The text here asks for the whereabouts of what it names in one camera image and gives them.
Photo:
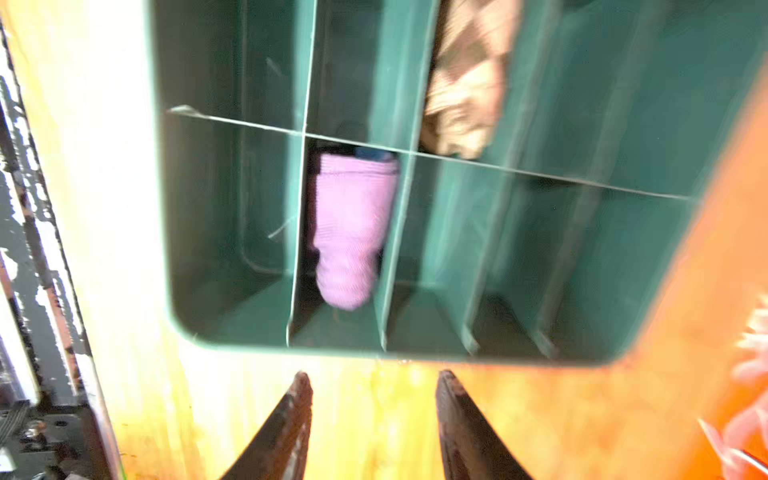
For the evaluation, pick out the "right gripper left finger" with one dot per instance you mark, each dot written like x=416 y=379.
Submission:
x=279 y=450

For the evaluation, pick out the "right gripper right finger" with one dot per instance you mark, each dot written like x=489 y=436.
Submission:
x=470 y=447

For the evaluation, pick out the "green divided organizer tray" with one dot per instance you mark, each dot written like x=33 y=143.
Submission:
x=549 y=248

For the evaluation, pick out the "purple yellow blue sock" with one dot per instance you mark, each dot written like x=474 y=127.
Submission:
x=350 y=206

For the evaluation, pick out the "beige brown argyle sock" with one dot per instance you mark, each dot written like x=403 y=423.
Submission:
x=467 y=85

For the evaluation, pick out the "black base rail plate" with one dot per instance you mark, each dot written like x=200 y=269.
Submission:
x=54 y=423

